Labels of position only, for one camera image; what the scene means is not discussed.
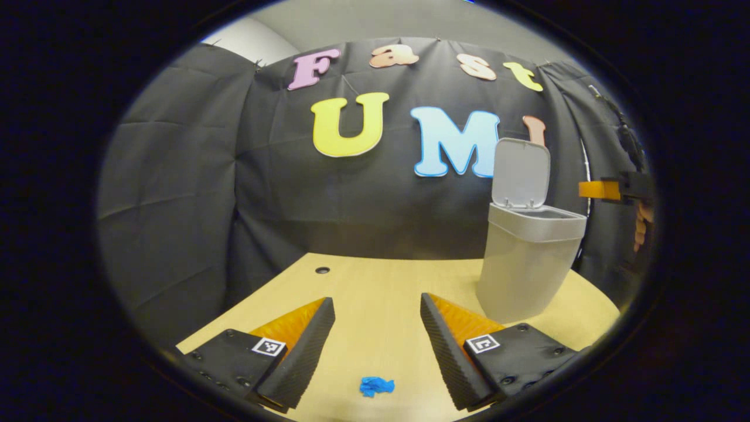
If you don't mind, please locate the blue paper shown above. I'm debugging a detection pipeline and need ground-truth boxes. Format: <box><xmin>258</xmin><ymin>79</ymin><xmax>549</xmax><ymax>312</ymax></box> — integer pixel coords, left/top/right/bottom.
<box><xmin>359</xmin><ymin>376</ymin><xmax>396</xmax><ymax>399</ymax></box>

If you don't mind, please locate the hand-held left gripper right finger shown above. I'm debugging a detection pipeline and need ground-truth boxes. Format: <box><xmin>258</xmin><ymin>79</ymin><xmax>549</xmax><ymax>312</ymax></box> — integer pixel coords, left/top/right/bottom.
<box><xmin>420</xmin><ymin>292</ymin><xmax>589</xmax><ymax>412</ymax></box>

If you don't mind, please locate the black backdrop cloth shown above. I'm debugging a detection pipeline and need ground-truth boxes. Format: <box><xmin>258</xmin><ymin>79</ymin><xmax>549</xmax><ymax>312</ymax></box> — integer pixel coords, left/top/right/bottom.
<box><xmin>97</xmin><ymin>38</ymin><xmax>654</xmax><ymax>352</ymax></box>

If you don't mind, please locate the grey desktop garbage bin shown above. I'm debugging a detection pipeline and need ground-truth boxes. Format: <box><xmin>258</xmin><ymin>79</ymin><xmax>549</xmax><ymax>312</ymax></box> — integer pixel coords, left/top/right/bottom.
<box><xmin>476</xmin><ymin>137</ymin><xmax>588</xmax><ymax>324</ymax></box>

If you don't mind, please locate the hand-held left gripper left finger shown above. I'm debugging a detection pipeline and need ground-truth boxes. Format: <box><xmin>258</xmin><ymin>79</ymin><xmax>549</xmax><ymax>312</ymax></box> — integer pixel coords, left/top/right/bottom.
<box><xmin>176</xmin><ymin>297</ymin><xmax>336</xmax><ymax>414</ymax></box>

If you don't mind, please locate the wooden desktop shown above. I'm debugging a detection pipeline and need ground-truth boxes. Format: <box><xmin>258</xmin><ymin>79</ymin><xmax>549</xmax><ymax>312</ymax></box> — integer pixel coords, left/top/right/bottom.
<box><xmin>176</xmin><ymin>252</ymin><xmax>622</xmax><ymax>422</ymax></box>

